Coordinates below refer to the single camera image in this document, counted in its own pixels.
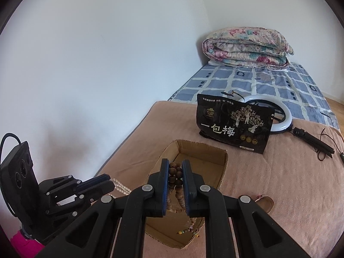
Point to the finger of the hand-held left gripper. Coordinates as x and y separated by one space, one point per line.
94 180
99 189

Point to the folded floral quilt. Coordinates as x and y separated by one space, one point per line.
247 47

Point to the blue checkered bedsheet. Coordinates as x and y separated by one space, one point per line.
268 86

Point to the black snack bag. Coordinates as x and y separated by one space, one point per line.
233 123

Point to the person's left forearm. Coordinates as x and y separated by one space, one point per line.
25 244

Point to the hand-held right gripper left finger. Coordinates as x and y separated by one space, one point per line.
164 190

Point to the black folded tripod stand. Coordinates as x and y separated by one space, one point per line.
311 141

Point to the tan blanket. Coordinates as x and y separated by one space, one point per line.
290 182

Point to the cardboard box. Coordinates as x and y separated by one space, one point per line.
204 164

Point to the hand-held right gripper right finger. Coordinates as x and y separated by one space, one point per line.
187 190

